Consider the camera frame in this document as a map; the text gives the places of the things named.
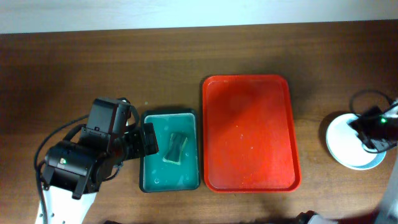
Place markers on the dark green water tray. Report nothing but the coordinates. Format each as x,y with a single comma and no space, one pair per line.
159,176

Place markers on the white plate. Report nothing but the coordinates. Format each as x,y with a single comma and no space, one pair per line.
342,141
372,164

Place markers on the red plastic tray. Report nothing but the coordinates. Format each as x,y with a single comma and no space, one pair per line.
249,143

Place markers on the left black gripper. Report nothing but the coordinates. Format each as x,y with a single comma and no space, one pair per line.
148,138

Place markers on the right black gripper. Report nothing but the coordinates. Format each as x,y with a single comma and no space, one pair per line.
366,130

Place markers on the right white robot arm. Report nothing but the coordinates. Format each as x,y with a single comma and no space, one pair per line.
388,205

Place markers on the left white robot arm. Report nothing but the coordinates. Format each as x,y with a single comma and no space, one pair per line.
91,153

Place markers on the green yellow sponge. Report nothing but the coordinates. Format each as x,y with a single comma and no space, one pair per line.
176,146

